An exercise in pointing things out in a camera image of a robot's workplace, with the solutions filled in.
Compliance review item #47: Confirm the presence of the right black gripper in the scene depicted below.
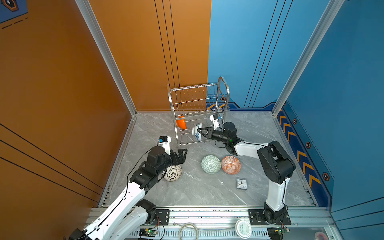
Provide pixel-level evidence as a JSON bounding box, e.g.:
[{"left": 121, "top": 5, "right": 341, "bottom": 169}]
[{"left": 197, "top": 127, "right": 230, "bottom": 145}]

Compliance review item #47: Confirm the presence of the green circuit board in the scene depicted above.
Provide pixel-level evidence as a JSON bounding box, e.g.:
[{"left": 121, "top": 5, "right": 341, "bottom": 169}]
[{"left": 138, "top": 229, "right": 159, "bottom": 240}]

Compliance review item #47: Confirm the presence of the silver wire dish rack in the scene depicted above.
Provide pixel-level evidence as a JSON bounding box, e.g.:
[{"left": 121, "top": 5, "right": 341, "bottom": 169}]
[{"left": 167, "top": 77, "right": 230, "bottom": 146}]

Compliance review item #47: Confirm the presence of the pink round object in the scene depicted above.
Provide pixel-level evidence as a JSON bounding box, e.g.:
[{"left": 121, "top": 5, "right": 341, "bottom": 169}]
[{"left": 314, "top": 232, "right": 329, "bottom": 240}]

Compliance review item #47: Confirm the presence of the coiled white cable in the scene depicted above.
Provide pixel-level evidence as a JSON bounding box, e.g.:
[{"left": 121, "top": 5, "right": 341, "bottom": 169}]
[{"left": 178, "top": 222, "right": 199, "bottom": 240}]

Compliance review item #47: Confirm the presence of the red patterned bowl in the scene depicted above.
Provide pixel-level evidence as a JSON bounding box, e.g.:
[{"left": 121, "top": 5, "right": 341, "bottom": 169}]
[{"left": 221, "top": 156, "right": 242, "bottom": 175}]

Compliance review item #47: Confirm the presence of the blue white floral bowl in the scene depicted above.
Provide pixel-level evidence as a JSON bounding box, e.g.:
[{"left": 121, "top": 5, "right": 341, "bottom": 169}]
[{"left": 192, "top": 123, "right": 202, "bottom": 142}]

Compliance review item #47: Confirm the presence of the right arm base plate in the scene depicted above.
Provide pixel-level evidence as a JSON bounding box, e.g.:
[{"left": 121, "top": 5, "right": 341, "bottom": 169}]
[{"left": 248, "top": 209, "right": 292, "bottom": 226}]

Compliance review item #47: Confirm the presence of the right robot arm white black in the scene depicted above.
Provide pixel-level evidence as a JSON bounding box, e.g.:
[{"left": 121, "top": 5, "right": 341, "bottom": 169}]
[{"left": 196, "top": 122, "right": 296, "bottom": 225}]

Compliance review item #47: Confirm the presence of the small square clock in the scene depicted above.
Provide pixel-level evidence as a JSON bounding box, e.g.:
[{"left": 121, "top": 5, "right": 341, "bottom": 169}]
[{"left": 236, "top": 178, "right": 248, "bottom": 190}]

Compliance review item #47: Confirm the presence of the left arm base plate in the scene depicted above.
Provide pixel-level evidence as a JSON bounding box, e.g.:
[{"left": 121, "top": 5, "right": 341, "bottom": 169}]
[{"left": 144, "top": 209, "right": 170, "bottom": 226}]

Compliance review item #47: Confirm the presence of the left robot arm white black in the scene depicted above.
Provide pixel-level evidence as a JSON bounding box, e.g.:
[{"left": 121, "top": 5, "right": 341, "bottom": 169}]
[{"left": 69, "top": 146, "right": 188, "bottom": 240}]

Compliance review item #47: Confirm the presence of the right circuit board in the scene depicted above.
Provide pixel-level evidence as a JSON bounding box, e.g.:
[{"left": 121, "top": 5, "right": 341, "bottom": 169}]
[{"left": 275, "top": 226, "right": 290, "bottom": 235}]

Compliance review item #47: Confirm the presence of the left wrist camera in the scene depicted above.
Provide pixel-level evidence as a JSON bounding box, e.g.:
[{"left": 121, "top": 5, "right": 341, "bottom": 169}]
[{"left": 158, "top": 136, "right": 171, "bottom": 155}]

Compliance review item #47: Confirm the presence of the orange bowl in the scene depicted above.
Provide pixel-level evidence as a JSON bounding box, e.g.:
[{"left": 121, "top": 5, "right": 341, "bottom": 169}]
[{"left": 176, "top": 115, "right": 188, "bottom": 130}]

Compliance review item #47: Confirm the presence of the green patterned bowl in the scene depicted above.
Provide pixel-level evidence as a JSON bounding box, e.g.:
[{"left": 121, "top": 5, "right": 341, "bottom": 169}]
[{"left": 201, "top": 155, "right": 221, "bottom": 175}]

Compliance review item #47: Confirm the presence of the white black lattice bowl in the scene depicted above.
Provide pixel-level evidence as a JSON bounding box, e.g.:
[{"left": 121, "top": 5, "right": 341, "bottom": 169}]
[{"left": 163, "top": 165, "right": 183, "bottom": 182}]

